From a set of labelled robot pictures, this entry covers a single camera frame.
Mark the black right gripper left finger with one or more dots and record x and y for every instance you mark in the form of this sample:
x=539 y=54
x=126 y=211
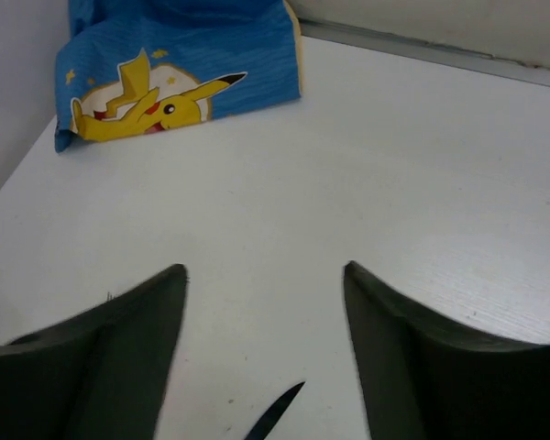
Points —
x=101 y=374

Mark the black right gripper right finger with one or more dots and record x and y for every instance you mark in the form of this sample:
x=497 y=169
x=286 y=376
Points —
x=424 y=375

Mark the pink handled table knife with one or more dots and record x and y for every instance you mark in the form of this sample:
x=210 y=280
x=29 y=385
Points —
x=268 y=420

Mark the blue Pikachu placemat cloth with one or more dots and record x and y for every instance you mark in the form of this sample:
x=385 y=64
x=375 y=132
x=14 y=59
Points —
x=138 y=67

